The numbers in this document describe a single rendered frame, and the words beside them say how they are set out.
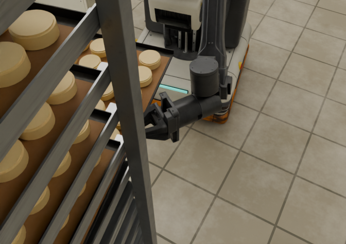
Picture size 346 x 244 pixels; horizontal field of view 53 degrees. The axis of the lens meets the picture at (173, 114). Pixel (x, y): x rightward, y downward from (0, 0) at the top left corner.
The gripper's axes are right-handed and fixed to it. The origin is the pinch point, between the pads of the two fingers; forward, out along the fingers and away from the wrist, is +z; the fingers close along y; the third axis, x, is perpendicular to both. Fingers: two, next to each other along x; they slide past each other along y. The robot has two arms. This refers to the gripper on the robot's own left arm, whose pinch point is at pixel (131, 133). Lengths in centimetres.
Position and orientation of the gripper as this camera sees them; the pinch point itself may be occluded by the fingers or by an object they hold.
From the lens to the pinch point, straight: 70.1
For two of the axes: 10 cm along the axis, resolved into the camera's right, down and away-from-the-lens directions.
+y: 0.1, 6.0, 8.0
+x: -4.5, -7.1, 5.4
